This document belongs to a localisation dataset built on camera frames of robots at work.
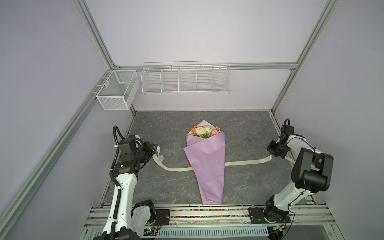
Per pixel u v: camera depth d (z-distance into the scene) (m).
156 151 0.77
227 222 0.74
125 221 0.40
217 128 1.05
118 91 0.95
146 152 0.69
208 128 1.02
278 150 0.79
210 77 1.05
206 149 0.97
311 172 0.49
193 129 1.04
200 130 0.99
